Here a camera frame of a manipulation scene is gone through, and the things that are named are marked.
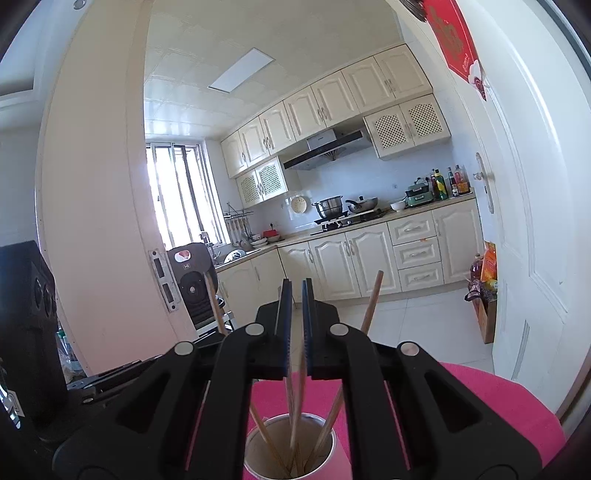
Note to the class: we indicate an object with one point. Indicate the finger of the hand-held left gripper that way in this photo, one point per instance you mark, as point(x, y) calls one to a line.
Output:
point(115, 381)

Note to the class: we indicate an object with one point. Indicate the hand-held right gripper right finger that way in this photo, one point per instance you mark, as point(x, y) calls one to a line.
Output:
point(308, 323)

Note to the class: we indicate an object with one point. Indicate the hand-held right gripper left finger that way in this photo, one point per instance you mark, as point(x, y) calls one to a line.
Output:
point(284, 323)

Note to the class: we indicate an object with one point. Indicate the pale single chopstick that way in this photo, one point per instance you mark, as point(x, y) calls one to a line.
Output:
point(301, 392)

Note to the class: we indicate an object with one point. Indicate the bunch of wooden chopsticks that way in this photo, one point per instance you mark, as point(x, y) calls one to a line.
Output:
point(373, 295)

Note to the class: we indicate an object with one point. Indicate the pink cup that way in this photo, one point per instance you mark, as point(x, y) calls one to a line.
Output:
point(272, 431)

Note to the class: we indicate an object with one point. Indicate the red pot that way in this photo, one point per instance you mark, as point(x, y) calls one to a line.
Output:
point(271, 235)

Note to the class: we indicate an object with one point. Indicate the cream lower kitchen cabinets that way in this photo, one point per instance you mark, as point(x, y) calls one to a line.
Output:
point(369, 258)

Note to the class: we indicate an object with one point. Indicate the cream kitchen cabinets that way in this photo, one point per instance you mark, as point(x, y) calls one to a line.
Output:
point(369, 258)
point(323, 101)

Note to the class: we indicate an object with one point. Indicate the gas stove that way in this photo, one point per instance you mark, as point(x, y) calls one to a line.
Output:
point(346, 221)

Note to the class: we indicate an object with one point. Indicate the hanging utensil rack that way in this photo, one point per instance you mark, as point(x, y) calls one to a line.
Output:
point(238, 219)

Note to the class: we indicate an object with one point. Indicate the steel cooking pot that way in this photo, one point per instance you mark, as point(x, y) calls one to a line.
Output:
point(328, 207)

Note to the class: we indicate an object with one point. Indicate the dark wok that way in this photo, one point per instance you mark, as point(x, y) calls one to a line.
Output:
point(362, 205)

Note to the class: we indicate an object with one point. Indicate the cream lattice door cabinet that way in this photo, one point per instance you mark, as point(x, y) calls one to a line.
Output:
point(406, 124)
point(261, 182)

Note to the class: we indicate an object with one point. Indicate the white bowl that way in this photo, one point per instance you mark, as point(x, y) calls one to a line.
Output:
point(398, 206)

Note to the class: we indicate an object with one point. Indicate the kitchen window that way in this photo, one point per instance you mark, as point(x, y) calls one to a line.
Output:
point(184, 194)

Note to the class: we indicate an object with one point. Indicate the white door with lock plate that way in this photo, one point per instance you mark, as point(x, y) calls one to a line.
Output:
point(101, 184)

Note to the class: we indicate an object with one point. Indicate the green countertop appliance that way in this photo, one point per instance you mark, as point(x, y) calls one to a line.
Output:
point(419, 196)

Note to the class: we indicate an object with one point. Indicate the black range hood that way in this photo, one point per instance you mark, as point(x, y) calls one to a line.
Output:
point(323, 150)

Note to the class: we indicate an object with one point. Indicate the cardboard box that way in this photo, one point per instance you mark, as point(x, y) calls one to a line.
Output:
point(487, 323)

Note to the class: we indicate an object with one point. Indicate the orange snack bag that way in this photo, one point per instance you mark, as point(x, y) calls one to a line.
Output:
point(489, 263)

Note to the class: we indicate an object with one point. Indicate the row of condiment bottles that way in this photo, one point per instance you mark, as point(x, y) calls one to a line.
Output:
point(441, 184)

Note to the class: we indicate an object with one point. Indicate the pink round table cover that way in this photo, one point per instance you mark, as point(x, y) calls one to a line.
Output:
point(485, 401)

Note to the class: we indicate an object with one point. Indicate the cream upper kitchen cabinets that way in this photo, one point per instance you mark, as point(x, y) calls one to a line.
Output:
point(323, 101)

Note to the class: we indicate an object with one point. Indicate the ceiling light panel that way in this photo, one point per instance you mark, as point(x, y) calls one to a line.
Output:
point(240, 69)

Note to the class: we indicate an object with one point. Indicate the round wall plate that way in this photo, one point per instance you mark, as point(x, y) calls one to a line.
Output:
point(299, 204)

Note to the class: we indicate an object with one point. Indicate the red wall poster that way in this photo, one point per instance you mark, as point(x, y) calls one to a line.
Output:
point(455, 41)

